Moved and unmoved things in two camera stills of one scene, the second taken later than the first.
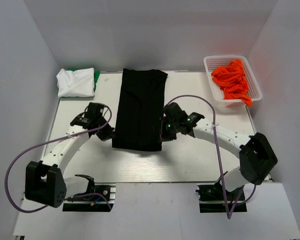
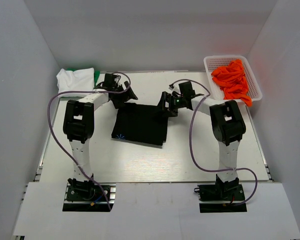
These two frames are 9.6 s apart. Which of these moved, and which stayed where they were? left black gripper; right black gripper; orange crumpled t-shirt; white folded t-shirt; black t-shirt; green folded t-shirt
Moved: black t-shirt; left black gripper; right black gripper
Stayed: white folded t-shirt; orange crumpled t-shirt; green folded t-shirt
